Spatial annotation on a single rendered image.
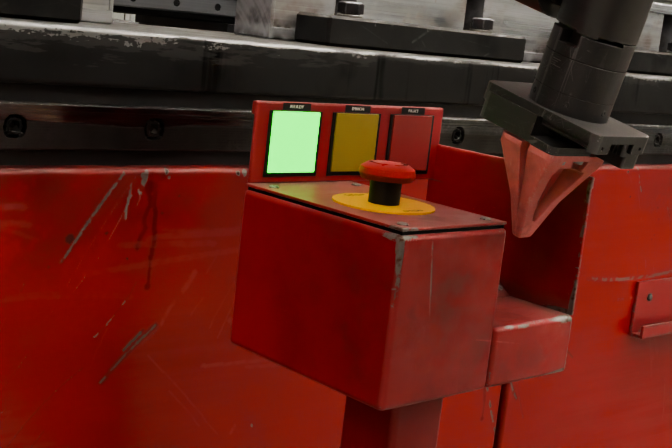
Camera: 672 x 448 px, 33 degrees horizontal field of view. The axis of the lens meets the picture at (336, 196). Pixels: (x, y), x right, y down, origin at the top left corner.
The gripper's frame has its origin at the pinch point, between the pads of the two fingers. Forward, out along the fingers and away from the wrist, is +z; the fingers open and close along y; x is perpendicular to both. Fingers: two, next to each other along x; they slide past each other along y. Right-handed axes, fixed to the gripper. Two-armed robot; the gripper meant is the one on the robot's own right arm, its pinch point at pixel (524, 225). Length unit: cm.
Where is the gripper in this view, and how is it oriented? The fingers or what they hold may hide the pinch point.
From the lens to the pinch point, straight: 83.6
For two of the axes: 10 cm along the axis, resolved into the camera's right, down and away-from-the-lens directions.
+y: -6.3, -4.3, 6.5
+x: -7.3, 0.2, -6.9
